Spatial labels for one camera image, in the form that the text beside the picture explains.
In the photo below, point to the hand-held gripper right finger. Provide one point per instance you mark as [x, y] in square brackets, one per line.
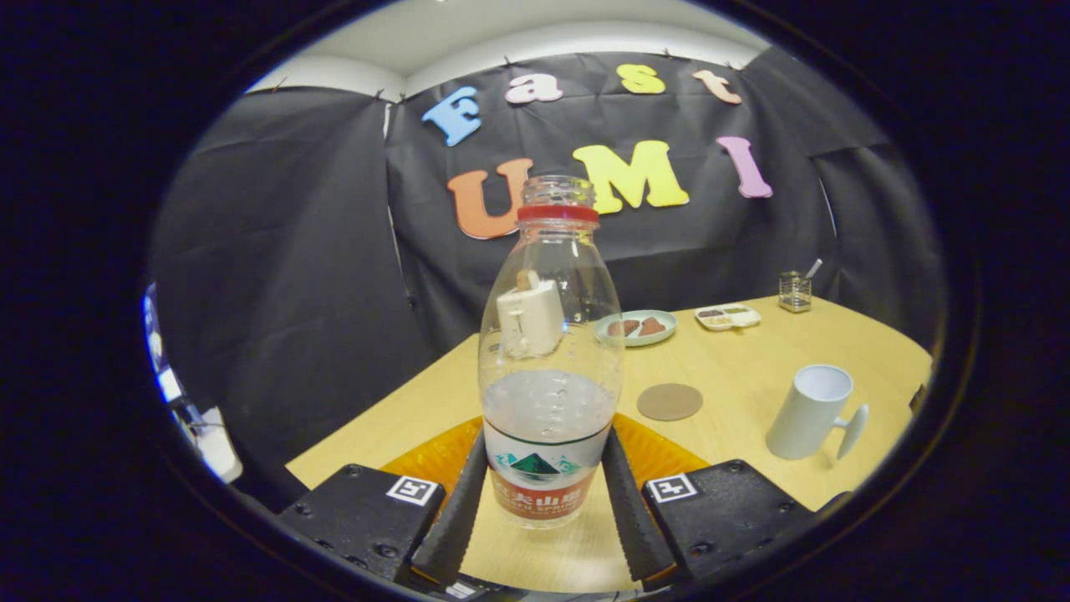
[631, 518]

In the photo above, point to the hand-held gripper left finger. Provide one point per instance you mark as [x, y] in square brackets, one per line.
[456, 518]

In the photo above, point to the round brown coaster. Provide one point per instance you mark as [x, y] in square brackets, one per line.
[670, 402]

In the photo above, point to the clear plastic juice bottle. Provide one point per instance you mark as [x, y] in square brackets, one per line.
[547, 410]

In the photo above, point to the white cup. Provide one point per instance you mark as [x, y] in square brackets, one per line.
[807, 414]

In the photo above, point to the wooden table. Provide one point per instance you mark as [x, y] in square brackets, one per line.
[727, 393]

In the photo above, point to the pale green plate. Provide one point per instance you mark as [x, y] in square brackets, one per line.
[660, 339]

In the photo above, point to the brown meat piece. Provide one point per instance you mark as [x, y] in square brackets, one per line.
[624, 328]
[653, 327]

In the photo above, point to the white toaster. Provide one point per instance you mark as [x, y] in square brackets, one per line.
[531, 322]

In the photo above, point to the white condiment tray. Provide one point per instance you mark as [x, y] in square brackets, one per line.
[728, 318]

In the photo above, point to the bread slice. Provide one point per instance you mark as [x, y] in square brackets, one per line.
[528, 280]

